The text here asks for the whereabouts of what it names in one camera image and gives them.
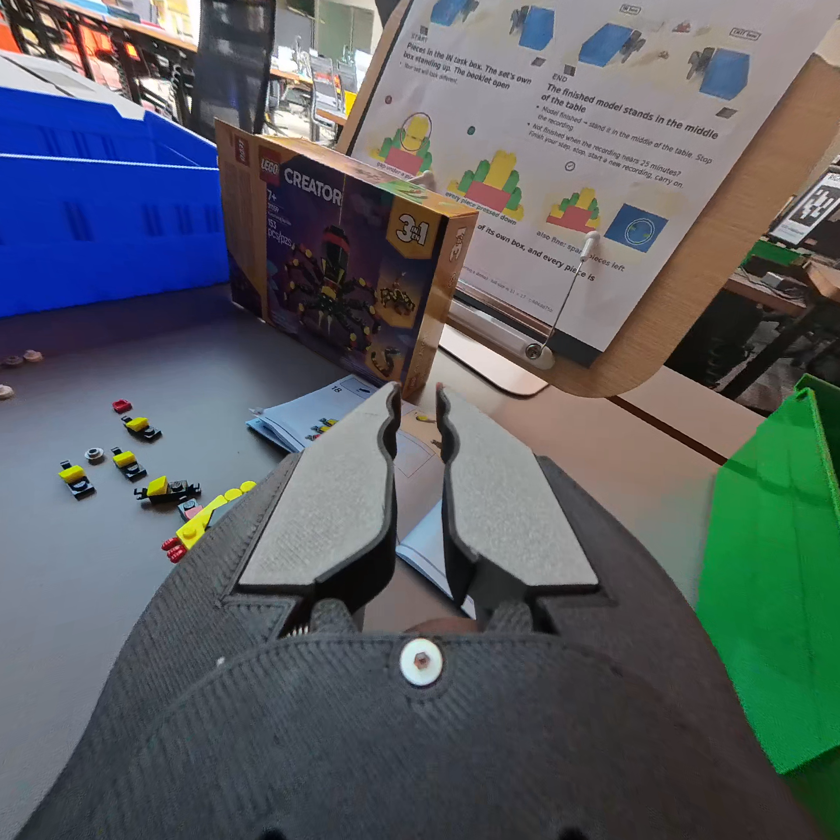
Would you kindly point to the black white tag sign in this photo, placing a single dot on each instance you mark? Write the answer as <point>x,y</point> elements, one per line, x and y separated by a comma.
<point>814,203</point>

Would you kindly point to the printed instruction sheet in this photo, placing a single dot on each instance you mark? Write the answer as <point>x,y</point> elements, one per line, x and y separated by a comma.
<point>590,131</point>

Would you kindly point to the wooden document stand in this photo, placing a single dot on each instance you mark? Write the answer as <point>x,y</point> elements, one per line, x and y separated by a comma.
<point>741,216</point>

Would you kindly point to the small yellow black lego assembly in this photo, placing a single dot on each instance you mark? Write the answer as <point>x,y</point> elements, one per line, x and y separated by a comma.
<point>128,463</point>
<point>75,479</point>
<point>141,426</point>

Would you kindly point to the lego instruction booklet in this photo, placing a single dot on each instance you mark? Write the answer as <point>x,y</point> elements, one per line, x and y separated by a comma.
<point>295,420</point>

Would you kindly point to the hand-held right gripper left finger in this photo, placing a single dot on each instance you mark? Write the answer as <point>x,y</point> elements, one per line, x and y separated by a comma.
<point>321,518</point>

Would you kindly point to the metal storage shelving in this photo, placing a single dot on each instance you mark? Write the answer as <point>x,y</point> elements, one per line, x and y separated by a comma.
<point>98,39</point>

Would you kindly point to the black mesh office chair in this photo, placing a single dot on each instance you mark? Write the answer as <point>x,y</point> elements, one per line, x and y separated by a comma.
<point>229,65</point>

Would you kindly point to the grey office chair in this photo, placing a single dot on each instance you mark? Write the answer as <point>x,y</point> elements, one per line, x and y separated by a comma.
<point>325,85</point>

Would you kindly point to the purple yellow lego set box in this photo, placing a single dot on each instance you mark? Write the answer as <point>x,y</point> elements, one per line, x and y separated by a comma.
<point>328,262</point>

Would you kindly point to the small green bin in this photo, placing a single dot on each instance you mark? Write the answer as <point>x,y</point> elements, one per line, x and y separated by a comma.
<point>774,253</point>

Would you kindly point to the yellow black lego spider body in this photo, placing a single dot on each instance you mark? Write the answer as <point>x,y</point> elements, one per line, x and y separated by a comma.
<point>197,522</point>

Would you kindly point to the green plastic bin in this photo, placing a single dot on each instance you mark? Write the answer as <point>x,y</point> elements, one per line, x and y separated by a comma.
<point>774,558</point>

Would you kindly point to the yellow black lego leg assembly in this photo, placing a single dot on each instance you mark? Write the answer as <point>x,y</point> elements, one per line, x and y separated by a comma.
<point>164,489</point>

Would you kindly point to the blue plastic bin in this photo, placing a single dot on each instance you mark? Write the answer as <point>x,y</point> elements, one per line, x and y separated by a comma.
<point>118,229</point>

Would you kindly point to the wooden side table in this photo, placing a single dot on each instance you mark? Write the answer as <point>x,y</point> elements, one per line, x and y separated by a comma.
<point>768,289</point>

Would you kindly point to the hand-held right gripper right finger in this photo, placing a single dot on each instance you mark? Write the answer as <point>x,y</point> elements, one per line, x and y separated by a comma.
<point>518,518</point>

